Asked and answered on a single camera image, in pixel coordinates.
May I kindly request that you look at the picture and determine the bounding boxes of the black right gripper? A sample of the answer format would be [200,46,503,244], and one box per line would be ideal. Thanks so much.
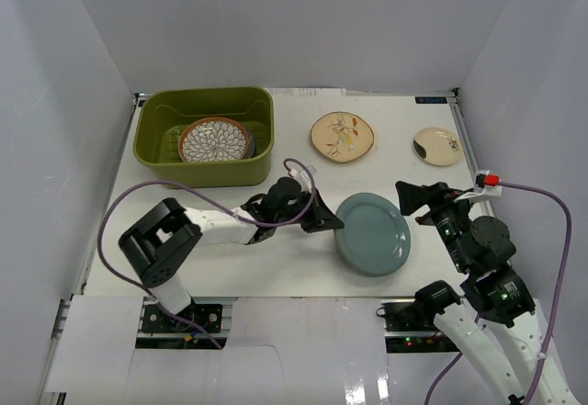
[394,181,478,273]

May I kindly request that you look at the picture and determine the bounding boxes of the light blue ceramic plate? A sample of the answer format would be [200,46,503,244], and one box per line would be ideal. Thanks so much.
[334,193,412,277]

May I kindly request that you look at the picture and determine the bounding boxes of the small cream flower plate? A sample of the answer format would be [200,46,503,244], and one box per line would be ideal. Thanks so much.
[413,127,463,166]

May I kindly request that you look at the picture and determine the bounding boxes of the beige bird branch plate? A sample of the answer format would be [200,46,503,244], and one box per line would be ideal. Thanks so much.
[310,111,375,163]

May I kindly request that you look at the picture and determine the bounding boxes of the brown rimmed petal pattern bowl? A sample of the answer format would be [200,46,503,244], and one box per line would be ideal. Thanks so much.
[178,117,251,163]

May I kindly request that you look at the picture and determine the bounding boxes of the grey reindeer snowflake plate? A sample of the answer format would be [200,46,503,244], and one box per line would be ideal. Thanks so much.
[244,134,256,159]

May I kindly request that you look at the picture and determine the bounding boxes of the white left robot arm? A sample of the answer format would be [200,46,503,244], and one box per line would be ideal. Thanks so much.
[119,176,345,331]

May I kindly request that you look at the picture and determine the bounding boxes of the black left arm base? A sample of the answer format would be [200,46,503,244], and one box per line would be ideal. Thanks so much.
[135,302,228,350]

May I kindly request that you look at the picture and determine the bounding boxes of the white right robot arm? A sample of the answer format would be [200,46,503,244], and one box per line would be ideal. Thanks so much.
[395,171,578,404]

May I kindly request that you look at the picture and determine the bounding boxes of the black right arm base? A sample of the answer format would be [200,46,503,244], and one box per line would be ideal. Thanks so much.
[376,299,458,354]

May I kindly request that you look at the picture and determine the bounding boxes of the olive green plastic bin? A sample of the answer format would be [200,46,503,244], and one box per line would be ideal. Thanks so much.
[133,86,274,188]

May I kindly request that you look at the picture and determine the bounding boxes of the blue label sticker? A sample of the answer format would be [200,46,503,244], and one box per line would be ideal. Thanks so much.
[414,96,447,105]

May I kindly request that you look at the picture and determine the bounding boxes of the white paper sheets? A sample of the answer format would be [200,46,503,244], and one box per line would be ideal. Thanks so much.
[266,87,346,97]

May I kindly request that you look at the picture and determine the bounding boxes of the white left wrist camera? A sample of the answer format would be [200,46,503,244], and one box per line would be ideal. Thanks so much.
[288,164,314,190]

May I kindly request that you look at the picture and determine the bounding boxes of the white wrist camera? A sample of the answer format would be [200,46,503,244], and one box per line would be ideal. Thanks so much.
[288,164,314,190]
[455,170,503,204]

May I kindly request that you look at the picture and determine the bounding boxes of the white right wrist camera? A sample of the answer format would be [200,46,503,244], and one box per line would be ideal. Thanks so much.
[455,170,503,204]

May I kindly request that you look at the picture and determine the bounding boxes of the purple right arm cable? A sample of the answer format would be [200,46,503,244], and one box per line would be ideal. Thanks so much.
[422,182,573,405]

